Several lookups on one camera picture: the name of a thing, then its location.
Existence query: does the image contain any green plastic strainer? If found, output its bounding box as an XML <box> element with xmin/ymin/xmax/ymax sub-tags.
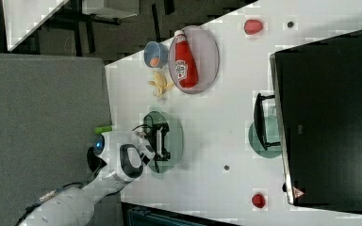
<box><xmin>143</xmin><ymin>111</ymin><xmax>184</xmax><ymax>180</ymax></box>

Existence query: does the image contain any green lime toy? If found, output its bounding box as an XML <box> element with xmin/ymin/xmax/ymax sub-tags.
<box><xmin>94</xmin><ymin>125</ymin><xmax>113</xmax><ymax>135</ymax></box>

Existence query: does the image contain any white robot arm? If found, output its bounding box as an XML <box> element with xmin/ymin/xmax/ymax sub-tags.
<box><xmin>16</xmin><ymin>122</ymin><xmax>170</xmax><ymax>226</ymax></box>

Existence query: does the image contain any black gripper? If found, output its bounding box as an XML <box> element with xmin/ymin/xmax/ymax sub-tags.
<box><xmin>146</xmin><ymin>123</ymin><xmax>171</xmax><ymax>161</ymax></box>

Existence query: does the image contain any red green strawberry toy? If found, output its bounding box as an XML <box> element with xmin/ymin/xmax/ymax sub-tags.
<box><xmin>244</xmin><ymin>19</ymin><xmax>263</xmax><ymax>35</ymax></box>

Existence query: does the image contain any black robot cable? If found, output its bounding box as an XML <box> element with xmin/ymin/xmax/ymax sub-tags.
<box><xmin>131</xmin><ymin>114</ymin><xmax>161</xmax><ymax>173</ymax></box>

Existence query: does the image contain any orange egg toy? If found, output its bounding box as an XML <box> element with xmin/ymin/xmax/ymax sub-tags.
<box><xmin>150</xmin><ymin>57</ymin><xmax>159</xmax><ymax>68</ymax></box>

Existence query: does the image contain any black toaster oven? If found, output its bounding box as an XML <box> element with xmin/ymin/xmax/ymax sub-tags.
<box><xmin>254</xmin><ymin>29</ymin><xmax>362</xmax><ymax>214</ymax></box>

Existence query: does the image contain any red ketchup bottle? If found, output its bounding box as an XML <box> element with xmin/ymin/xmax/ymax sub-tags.
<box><xmin>174</xmin><ymin>30</ymin><xmax>199</xmax><ymax>89</ymax></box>

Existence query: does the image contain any green mug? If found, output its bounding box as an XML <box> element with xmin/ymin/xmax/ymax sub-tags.
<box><xmin>249</xmin><ymin>106</ymin><xmax>282</xmax><ymax>158</ymax></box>

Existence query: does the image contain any blue bowl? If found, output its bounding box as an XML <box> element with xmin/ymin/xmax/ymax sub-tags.
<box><xmin>143</xmin><ymin>41</ymin><xmax>169</xmax><ymax>68</ymax></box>

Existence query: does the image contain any peeled banana toy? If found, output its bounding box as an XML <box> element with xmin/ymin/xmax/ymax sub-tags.
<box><xmin>148</xmin><ymin>71</ymin><xmax>174</xmax><ymax>97</ymax></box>

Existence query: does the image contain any grey purple plate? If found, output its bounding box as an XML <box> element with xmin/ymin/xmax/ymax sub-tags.
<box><xmin>168</xmin><ymin>25</ymin><xmax>220</xmax><ymax>94</ymax></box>

